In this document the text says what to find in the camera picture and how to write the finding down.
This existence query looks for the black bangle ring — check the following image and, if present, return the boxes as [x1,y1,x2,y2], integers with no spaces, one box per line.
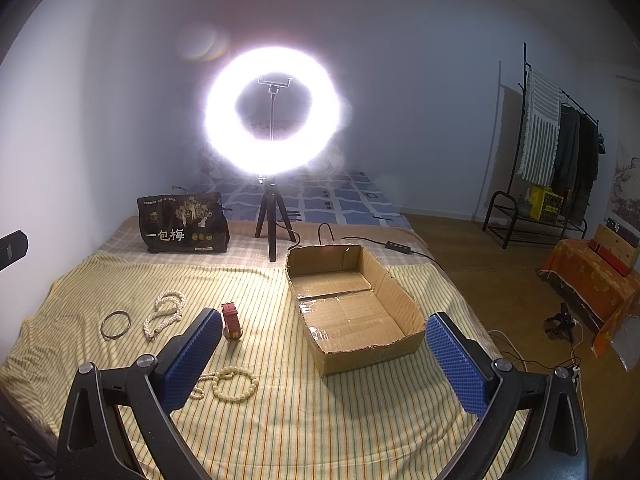
[98,310,132,340]

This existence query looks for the cream bead bracelet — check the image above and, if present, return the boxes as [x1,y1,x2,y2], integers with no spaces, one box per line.
[191,365,260,403]

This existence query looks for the white pearl rope necklace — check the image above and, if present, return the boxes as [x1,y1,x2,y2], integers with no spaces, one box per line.
[142,290,187,343]

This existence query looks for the red leather watch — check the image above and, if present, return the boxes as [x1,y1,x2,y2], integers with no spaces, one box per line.
[221,302,243,340]

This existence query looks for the orange cloth covered table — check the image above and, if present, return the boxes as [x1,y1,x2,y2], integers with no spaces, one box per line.
[537,240,639,358]

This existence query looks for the yellow striped bed sheet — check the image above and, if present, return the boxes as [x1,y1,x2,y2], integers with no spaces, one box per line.
[1,252,475,479]

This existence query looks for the wooden box on table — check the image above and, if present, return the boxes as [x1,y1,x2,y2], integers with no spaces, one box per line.
[588,224,639,276]

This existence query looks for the black clothes rack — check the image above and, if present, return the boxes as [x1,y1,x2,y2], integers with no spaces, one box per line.
[482,56,605,249]

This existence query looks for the yellow crate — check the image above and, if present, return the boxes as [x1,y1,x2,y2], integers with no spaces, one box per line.
[527,185,564,223]

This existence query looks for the cardboard box tray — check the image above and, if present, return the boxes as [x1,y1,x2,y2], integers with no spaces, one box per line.
[285,245,426,377]

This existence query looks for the black tripod stand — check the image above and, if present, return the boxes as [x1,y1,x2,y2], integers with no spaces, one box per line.
[254,177,297,262]

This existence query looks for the striped hanging towel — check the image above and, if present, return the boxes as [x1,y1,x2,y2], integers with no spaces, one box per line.
[516,66,562,188]

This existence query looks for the dark hanging clothes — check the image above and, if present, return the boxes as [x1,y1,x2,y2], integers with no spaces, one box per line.
[551,105,605,226]

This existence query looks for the black power cable with switch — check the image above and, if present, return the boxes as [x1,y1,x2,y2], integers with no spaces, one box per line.
[286,222,442,265]

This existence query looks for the landscape wall painting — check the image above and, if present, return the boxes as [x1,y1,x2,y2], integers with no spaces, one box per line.
[608,76,640,236]

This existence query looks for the white ring light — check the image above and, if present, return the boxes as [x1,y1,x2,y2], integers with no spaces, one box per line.
[203,46,343,177]

